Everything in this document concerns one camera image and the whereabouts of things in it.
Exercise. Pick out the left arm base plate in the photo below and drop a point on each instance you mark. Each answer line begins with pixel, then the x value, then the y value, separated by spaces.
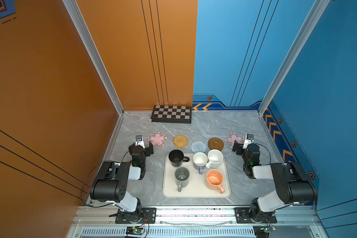
pixel 146 214

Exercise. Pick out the woven rattan round coaster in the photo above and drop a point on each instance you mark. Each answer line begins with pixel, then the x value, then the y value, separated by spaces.
pixel 180 141

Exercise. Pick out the aluminium front frame rail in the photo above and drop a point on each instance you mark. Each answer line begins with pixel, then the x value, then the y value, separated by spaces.
pixel 204 221

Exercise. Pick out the cream white mug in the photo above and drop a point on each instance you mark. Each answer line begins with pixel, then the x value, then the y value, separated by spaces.
pixel 215 158

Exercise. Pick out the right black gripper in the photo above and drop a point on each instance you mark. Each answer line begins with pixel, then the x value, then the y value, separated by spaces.
pixel 236 147

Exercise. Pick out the white mug purple handle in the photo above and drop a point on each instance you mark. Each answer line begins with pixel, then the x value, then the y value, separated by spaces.
pixel 199 161

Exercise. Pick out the left green circuit board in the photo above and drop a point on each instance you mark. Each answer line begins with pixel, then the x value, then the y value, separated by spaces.
pixel 135 231

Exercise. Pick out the black white chessboard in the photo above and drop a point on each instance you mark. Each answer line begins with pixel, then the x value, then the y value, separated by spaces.
pixel 171 114

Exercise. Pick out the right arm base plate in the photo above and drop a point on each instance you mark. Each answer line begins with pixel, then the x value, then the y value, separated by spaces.
pixel 246 215

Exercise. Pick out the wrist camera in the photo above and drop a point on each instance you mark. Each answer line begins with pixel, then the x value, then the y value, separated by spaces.
pixel 248 140
pixel 139 138

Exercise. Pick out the green circuit board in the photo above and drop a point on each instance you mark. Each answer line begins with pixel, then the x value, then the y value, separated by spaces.
pixel 135 231
pixel 268 229

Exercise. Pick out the beige rectangular serving tray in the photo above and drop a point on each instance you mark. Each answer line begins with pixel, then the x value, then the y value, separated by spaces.
pixel 197 187

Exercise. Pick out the pink flower coaster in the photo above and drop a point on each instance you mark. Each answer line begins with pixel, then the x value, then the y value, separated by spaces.
pixel 232 137
pixel 158 139

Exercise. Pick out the brown wooden round coaster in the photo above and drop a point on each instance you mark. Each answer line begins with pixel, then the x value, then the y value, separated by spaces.
pixel 215 143

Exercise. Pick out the blue woven round coaster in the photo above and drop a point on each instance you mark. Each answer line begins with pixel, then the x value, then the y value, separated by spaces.
pixel 198 146

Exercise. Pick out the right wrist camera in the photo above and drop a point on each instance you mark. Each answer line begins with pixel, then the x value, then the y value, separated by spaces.
pixel 248 140

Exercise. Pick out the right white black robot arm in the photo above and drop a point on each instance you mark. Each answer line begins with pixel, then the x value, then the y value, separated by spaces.
pixel 292 185

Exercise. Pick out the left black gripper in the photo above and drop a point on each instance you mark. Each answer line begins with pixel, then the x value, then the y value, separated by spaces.
pixel 148 148

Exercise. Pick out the black mug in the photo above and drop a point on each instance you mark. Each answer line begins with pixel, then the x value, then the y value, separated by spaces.
pixel 177 158

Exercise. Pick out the grey green mug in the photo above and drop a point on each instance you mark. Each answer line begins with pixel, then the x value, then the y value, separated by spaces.
pixel 182 178

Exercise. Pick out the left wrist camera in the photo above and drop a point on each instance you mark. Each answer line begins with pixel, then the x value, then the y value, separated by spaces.
pixel 139 138

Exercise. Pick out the right green circuit board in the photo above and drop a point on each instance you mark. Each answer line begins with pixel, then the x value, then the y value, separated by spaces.
pixel 268 229

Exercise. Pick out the orange peach mug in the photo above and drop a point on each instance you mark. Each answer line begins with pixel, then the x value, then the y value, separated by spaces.
pixel 214 181

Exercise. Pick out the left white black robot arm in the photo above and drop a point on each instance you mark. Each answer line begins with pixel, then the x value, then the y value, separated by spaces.
pixel 111 182

